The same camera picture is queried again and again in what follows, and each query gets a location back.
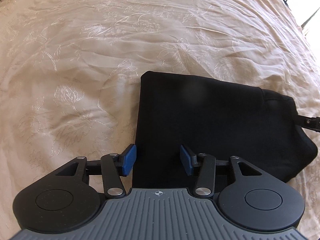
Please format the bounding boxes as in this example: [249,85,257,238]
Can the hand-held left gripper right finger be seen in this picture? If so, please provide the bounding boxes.
[179,144,263,197]

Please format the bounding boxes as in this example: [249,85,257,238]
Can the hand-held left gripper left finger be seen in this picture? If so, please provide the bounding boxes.
[54,144,137,198]

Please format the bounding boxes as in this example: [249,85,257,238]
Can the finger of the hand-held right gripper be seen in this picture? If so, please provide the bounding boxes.
[296,114,320,132]

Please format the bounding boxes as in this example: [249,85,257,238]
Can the black pants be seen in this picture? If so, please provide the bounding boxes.
[132,70,319,189]

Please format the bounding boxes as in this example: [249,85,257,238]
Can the white curtain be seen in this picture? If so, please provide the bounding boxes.
[300,4,320,39]

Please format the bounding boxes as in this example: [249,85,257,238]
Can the cream embroidered bedspread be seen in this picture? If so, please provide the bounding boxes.
[0,0,320,240]

